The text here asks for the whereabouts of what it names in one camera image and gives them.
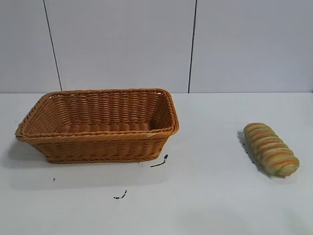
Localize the long striped bread loaf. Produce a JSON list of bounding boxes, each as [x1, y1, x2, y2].
[[243, 123, 300, 179]]

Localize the brown woven wicker basket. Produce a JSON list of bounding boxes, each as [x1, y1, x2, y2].
[[15, 88, 180, 164]]

